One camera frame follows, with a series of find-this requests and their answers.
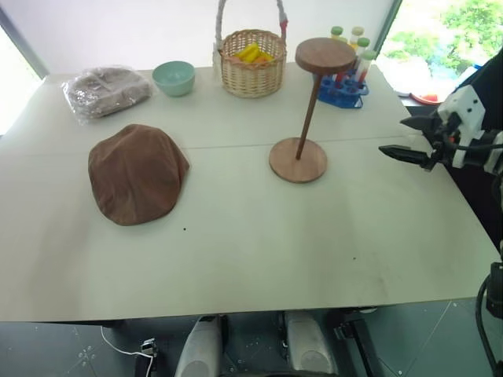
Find teal bowl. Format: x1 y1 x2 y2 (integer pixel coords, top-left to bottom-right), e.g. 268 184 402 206
152 60 196 98

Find wicker basket with handle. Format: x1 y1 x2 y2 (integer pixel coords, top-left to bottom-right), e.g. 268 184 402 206
211 0 290 99

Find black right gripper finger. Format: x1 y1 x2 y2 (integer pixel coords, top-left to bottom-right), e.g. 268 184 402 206
378 144 432 171
399 113 435 137

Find red and white tray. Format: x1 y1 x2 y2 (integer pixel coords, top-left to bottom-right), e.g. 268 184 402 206
397 91 440 104

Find grey rounded shell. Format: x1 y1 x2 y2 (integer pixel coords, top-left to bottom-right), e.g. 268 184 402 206
174 317 222 377
284 311 340 377

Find brown cap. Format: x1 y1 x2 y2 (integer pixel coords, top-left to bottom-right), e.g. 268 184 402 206
87 123 191 228

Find wooden stand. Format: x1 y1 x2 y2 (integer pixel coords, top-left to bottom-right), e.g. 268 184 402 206
269 37 357 184

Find thin white cable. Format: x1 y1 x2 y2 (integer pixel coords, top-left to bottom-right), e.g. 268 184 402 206
100 324 156 377

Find blue test tube rack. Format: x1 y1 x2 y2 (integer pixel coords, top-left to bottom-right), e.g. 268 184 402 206
316 74 371 108

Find grey cloth in plastic bag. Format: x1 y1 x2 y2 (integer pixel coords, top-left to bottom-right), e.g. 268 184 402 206
61 67 154 127

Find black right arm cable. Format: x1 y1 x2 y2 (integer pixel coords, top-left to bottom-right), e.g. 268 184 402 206
431 141 503 377

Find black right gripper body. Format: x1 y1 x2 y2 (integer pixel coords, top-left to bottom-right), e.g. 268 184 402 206
425 109 463 172

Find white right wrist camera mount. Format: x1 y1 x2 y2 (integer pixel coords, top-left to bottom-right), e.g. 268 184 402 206
437 85 486 170

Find orange toy fruit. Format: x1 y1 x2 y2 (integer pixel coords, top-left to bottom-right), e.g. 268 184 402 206
230 53 270 64

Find yellow toy bananas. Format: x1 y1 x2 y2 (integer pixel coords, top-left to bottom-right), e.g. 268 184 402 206
234 42 277 64

